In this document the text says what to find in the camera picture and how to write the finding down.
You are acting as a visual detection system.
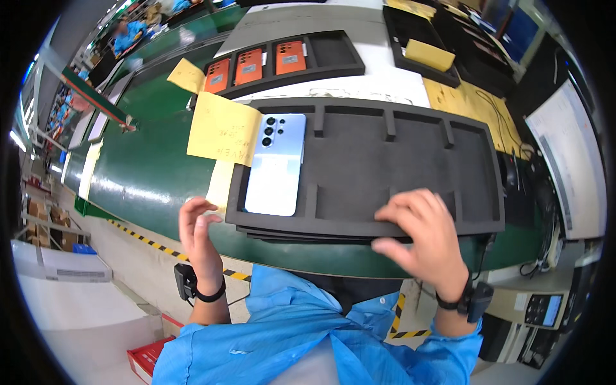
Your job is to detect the row of black trays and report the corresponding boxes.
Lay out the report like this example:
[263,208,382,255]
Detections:
[433,4,517,97]

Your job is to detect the person's left hand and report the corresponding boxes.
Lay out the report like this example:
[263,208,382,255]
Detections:
[179,196,224,295]

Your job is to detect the large black foam tray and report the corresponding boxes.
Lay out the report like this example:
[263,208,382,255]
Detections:
[225,98,506,239]

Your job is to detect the computer monitor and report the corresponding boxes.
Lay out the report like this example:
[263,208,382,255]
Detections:
[525,79,608,241]

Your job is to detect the black wrist band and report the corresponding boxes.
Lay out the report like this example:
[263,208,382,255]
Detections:
[174,263,227,304]
[435,270,495,323]

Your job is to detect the black equipment box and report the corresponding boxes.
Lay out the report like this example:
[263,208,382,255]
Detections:
[478,313,560,370]

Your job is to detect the person's body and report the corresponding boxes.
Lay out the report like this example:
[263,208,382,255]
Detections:
[151,264,484,385]

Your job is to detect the red box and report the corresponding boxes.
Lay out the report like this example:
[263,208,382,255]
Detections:
[126,335,177,385]

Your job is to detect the narrow black foam tray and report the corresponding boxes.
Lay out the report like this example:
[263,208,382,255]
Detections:
[382,6,461,89]

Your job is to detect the green conveyor belt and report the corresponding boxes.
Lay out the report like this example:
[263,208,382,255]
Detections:
[63,5,549,280]

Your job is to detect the yellow foam block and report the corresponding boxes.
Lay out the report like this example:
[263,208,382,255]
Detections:
[404,39,456,73]

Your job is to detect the yellow paper sheet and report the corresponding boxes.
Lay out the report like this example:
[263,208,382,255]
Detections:
[385,0,437,21]

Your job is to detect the orange smartphone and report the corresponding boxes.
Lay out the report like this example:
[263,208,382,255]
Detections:
[276,40,308,76]
[204,58,231,94]
[234,48,264,87]

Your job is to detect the person's right hand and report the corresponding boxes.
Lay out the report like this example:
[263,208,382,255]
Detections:
[372,189,470,302]

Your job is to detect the light blue smartphone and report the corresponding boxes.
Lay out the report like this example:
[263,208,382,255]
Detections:
[244,114,307,217]

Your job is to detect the black cables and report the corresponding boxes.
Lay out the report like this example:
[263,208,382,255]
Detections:
[476,89,565,281]

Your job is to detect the pale yellow paper slip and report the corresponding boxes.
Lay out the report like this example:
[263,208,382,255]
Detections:
[206,160,235,213]

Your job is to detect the small yellow paper note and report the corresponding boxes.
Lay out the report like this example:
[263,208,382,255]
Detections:
[167,58,207,95]

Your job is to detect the shelf with cartons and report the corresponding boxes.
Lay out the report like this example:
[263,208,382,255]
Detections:
[20,192,92,254]

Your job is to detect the stack of black foam trays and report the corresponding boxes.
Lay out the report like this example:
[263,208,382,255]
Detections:
[236,225,415,244]

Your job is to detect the yellow table mat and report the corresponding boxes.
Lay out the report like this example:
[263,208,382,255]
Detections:
[423,77,524,160]

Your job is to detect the large yellow paper note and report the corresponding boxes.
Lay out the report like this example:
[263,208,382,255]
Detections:
[187,91,263,167]

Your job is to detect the white machine housing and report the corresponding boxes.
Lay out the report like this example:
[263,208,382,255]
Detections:
[12,239,113,283]

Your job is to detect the beige device with display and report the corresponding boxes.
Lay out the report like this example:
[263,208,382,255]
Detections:
[485,283,571,331]

